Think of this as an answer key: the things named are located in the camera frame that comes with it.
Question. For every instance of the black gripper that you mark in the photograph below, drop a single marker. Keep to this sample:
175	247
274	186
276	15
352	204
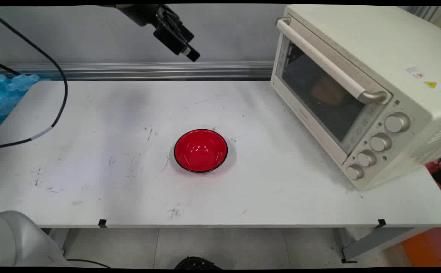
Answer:
140	13

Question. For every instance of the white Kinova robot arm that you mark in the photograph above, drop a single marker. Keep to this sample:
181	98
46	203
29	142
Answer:
15	242

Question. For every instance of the red bowl with black rim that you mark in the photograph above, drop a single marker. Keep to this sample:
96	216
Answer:
200	151

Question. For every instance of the blue bubble wrap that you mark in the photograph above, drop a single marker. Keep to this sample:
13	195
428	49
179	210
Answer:
4	94

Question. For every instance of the black tape strip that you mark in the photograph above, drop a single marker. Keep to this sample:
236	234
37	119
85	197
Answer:
381	223
102	223

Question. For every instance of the cream toaster oven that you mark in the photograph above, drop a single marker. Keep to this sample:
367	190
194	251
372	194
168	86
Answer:
395	53

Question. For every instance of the small silver oven knob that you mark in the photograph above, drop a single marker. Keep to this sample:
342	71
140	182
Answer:
354	172

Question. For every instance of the black object on floor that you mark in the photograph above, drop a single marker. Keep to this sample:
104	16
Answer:
197	263

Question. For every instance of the large silver oven knob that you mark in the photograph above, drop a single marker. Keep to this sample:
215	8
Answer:
396	123

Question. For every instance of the white and red sticker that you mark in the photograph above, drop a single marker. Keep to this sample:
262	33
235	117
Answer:
415	72

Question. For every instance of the yellow warning sticker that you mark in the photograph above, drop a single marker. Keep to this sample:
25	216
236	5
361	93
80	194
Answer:
430	84

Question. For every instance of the grey table leg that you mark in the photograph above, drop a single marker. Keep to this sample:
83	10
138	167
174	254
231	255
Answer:
376	242

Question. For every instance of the red object beside table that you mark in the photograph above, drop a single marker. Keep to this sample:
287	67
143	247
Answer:
438	178

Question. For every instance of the orange box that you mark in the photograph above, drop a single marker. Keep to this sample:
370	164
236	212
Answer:
427	246

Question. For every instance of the aluminium rail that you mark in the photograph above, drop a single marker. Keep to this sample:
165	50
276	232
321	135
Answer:
129	71

